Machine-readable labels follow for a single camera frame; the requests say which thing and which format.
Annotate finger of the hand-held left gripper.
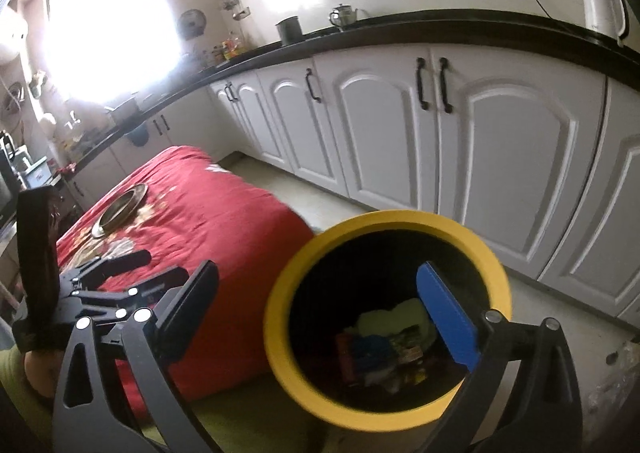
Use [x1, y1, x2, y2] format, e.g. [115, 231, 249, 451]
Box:
[60, 249, 153, 292]
[74, 268, 191, 325]

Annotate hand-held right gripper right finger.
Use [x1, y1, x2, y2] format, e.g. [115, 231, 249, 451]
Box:
[416, 261, 585, 453]

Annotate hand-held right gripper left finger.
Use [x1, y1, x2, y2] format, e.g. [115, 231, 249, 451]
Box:
[52, 260, 221, 453]

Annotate colourful printed wrapper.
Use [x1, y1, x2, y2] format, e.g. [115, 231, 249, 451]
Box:
[392, 327, 427, 365]

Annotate large pale green packet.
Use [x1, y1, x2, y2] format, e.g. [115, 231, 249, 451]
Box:
[357, 298, 437, 340]

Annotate blue wrapper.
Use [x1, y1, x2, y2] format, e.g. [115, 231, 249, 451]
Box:
[349, 335, 397, 372]

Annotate yellow-rimmed black trash bin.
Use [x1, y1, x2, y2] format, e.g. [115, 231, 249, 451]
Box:
[264, 210, 512, 432]

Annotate shallow metal bowl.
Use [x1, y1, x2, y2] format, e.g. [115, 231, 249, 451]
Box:
[99, 189, 142, 229]

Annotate large metal plate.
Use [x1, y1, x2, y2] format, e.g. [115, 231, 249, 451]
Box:
[92, 183, 150, 238]

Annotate red floral blanket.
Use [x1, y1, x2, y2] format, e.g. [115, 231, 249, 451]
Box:
[56, 145, 317, 427]

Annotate blue and white box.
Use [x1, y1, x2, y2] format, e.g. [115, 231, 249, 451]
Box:
[22, 157, 51, 189]

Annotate blue hanging plastic bin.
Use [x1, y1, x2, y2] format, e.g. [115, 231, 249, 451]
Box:
[124, 122, 150, 146]

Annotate metal cooking pot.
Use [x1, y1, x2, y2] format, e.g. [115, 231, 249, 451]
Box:
[107, 95, 139, 126]

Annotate white lower kitchen cabinets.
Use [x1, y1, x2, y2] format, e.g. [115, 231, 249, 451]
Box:
[65, 40, 640, 330]

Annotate clear plastic sheet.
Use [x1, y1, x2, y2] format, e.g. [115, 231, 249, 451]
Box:
[587, 338, 640, 417]

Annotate group of condiment bottles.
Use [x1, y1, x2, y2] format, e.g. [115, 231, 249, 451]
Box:
[209, 32, 249, 64]

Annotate bright kitchen window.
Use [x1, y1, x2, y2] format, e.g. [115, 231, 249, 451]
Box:
[42, 0, 184, 104]

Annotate white water heater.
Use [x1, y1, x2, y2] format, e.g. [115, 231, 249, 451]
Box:
[0, 14, 27, 74]

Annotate dark metal canister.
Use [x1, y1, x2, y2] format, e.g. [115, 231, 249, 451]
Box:
[275, 15, 305, 46]

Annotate black kitchen countertop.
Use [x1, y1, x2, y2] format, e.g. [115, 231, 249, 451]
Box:
[50, 8, 640, 184]

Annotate metal teapot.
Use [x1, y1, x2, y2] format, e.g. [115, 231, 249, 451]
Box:
[328, 3, 360, 30]

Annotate white electric kettle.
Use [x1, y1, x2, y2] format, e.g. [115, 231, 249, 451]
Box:
[579, 0, 630, 46]

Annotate round grey wall fan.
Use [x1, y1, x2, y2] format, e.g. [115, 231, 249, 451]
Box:
[178, 7, 206, 42]

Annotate wall wire rack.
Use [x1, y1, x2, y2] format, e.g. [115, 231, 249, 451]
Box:
[219, 0, 251, 22]

